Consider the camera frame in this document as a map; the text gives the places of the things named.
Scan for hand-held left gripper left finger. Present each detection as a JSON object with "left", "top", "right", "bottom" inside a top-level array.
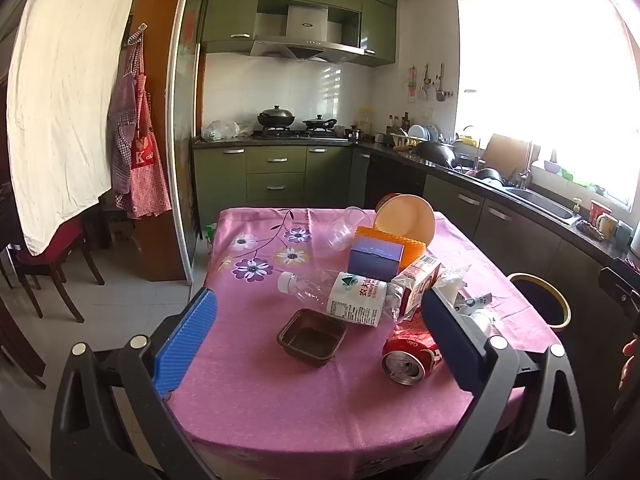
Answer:
[{"left": 50, "top": 286, "right": 221, "bottom": 480}]

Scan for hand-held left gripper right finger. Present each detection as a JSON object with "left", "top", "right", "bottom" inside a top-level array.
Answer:
[{"left": 421, "top": 287, "right": 586, "bottom": 480}]

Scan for small white tube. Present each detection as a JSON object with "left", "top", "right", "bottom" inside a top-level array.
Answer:
[{"left": 454, "top": 292, "right": 496, "bottom": 318}]

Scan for red soda can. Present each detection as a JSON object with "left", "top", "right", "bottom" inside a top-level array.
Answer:
[{"left": 381, "top": 324, "right": 443, "bottom": 387}]

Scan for red white milk carton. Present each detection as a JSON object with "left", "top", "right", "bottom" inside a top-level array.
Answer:
[{"left": 390, "top": 254, "right": 443, "bottom": 323}]

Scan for black bin with yellow rim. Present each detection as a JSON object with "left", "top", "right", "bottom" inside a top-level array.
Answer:
[{"left": 507, "top": 272, "right": 571, "bottom": 333}]

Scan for clear plastic bottle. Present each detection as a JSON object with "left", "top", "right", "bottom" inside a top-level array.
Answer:
[{"left": 277, "top": 269, "right": 401, "bottom": 328}]

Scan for blue cardboard box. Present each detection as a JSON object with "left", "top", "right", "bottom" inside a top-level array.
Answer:
[{"left": 347, "top": 236, "right": 406, "bottom": 283}]

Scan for brown plastic tray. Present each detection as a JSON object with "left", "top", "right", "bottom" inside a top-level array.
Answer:
[{"left": 276, "top": 308, "right": 348, "bottom": 368}]

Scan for beige round bowl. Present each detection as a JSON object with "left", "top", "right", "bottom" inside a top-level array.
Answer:
[{"left": 374, "top": 193, "right": 437, "bottom": 251}]

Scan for orange foam net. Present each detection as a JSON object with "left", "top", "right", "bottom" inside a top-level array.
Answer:
[{"left": 355, "top": 226, "right": 426, "bottom": 273}]

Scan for clear plastic cup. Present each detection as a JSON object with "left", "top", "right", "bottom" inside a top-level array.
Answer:
[{"left": 327, "top": 206, "right": 376, "bottom": 252}]

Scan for person's right hand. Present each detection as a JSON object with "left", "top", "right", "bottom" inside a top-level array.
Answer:
[{"left": 619, "top": 338, "right": 640, "bottom": 392}]

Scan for steel sink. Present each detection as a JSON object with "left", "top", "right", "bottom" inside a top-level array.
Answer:
[{"left": 505, "top": 186, "right": 581, "bottom": 226}]

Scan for pink floral tablecloth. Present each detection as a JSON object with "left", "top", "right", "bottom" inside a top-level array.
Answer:
[{"left": 167, "top": 206, "right": 563, "bottom": 476}]

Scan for steel faucet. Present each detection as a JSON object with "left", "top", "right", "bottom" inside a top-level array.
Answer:
[{"left": 517, "top": 142, "right": 541, "bottom": 191}]

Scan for wooden cutting board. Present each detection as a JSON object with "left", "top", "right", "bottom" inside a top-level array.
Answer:
[{"left": 484, "top": 133, "right": 533, "bottom": 178}]

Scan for red cushioned wooden chair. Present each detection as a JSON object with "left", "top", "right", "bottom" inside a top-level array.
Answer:
[{"left": 10, "top": 217, "right": 106, "bottom": 323}]

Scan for dark wooden chair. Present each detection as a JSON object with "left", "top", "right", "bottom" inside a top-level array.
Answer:
[{"left": 0, "top": 260, "right": 46, "bottom": 391}]

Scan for red checked apron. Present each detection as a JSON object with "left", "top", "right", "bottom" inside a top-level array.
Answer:
[{"left": 122, "top": 22, "right": 172, "bottom": 220}]

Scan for large black wok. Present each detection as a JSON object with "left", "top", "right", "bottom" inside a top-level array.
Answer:
[{"left": 415, "top": 140, "right": 458, "bottom": 168}]

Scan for green lower cabinets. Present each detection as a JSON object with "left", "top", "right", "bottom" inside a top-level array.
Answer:
[{"left": 192, "top": 142, "right": 631, "bottom": 356}]

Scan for green cabinets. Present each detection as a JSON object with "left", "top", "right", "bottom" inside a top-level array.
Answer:
[
  {"left": 192, "top": 142, "right": 631, "bottom": 356},
  {"left": 200, "top": 0, "right": 399, "bottom": 67}
]

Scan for bright kitchen window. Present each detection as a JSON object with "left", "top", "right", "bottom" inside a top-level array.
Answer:
[{"left": 455, "top": 0, "right": 640, "bottom": 206}]

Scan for dark kitchen countertop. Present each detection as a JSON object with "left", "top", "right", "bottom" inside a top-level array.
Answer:
[{"left": 192, "top": 135, "right": 640, "bottom": 271}]

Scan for dish rack with plates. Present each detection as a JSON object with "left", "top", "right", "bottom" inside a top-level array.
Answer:
[{"left": 392, "top": 124, "right": 441, "bottom": 148}]

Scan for clear plastic bag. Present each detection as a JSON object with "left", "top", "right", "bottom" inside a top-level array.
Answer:
[{"left": 201, "top": 119, "right": 253, "bottom": 142}]

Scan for purple checked apron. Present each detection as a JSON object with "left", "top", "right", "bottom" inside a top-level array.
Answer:
[{"left": 109, "top": 45, "right": 143, "bottom": 211}]

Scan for glass sliding door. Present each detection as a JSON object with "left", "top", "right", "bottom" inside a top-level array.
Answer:
[{"left": 167, "top": 0, "right": 213, "bottom": 281}]

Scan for gas stove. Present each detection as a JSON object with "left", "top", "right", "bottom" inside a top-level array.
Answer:
[{"left": 251, "top": 129, "right": 351, "bottom": 141}]

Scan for black lidded wok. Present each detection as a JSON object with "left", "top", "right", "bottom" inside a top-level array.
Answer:
[{"left": 257, "top": 105, "right": 297, "bottom": 130}]

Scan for white hanging cloth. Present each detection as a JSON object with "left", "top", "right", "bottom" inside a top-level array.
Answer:
[{"left": 6, "top": 0, "right": 151, "bottom": 257}]

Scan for green upper cabinets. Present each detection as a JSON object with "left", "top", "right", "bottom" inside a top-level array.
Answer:
[{"left": 200, "top": 0, "right": 399, "bottom": 67}]

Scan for steel range hood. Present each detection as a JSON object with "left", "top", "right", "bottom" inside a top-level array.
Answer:
[{"left": 250, "top": 2, "right": 365, "bottom": 64}]

